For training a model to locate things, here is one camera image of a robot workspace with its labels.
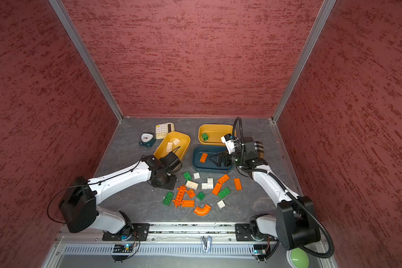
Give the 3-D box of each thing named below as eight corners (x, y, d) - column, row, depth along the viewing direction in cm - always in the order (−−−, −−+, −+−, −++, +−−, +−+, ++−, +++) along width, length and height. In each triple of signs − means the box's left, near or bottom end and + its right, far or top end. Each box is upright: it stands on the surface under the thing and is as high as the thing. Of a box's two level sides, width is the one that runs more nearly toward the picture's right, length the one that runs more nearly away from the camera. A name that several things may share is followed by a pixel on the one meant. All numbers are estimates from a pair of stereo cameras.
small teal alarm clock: (139, 148, 105) (137, 145, 102) (143, 136, 111) (141, 133, 108) (153, 148, 105) (152, 145, 102) (156, 136, 111) (155, 133, 108)
